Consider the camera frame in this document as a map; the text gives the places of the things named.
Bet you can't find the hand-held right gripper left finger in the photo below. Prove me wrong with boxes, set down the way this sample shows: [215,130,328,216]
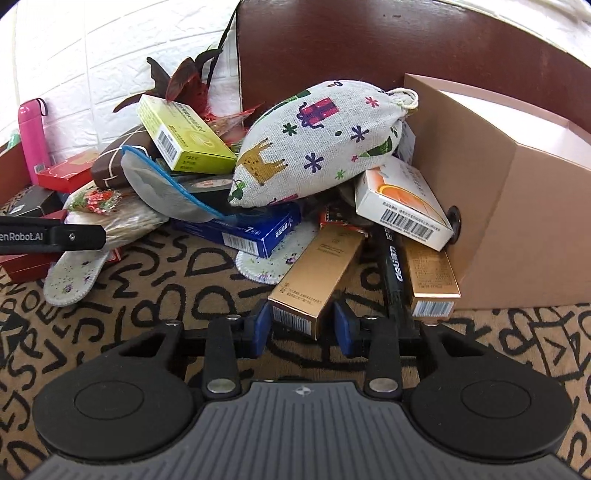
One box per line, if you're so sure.
[108,298,274,400]

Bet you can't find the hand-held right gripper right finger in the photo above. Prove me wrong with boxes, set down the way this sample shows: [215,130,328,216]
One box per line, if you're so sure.
[332,300,483,400]

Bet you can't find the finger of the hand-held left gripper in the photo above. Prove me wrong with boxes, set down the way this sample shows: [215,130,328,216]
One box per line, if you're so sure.
[48,224,108,254]

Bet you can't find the gold box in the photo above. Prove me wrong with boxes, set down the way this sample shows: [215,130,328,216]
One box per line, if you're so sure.
[399,235,462,319]
[267,226,368,340]

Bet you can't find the bag of cotton swabs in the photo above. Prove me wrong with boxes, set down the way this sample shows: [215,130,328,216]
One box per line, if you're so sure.
[65,203,171,252]

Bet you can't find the pink-brown cardboard box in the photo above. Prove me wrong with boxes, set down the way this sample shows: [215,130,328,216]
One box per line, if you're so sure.
[403,73,591,310]

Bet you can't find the black box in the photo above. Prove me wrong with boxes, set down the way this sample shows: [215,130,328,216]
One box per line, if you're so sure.
[0,186,65,217]

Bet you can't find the colourful candy packet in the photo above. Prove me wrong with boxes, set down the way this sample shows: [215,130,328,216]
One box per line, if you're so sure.
[62,182,125,217]

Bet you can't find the red box with puzzle pattern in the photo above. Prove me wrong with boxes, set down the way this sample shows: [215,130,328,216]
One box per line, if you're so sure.
[36,150,100,193]

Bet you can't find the black marker pen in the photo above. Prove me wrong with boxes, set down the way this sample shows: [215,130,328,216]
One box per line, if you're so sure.
[376,226,416,333]

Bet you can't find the blue box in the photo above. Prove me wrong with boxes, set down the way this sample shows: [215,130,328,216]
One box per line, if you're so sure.
[172,203,303,259]

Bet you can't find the pink thermos bottle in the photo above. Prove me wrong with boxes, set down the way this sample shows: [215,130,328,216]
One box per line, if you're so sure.
[17,98,51,185]

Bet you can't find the blue-rimmed mesh pouch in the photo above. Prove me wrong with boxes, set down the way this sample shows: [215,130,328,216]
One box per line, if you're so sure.
[121,144,227,222]

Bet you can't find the small red patterned box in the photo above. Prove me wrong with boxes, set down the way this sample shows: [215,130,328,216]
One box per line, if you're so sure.
[320,205,370,232]

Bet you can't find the dark grey packet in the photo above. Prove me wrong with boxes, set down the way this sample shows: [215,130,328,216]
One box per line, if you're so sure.
[161,171,238,204]

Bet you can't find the white and orange box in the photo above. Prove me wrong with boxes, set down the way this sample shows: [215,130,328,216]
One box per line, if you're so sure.
[353,157,455,252]

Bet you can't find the yellow-green box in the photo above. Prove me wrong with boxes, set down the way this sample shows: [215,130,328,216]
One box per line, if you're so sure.
[136,93,238,175]

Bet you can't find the red snack packet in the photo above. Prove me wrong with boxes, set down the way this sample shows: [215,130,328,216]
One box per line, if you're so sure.
[203,104,266,148]

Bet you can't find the dark red artificial plant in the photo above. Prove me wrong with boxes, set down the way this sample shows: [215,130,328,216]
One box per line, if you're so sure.
[113,9,241,116]

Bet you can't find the brown headboard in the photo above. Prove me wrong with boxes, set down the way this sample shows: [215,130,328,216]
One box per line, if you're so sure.
[235,0,591,134]

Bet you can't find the brown box with white string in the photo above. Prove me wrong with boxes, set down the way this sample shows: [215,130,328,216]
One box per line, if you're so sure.
[91,124,160,189]

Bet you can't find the printed drawstring pouch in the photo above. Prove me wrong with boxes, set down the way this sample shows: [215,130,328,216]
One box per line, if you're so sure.
[227,79,420,208]

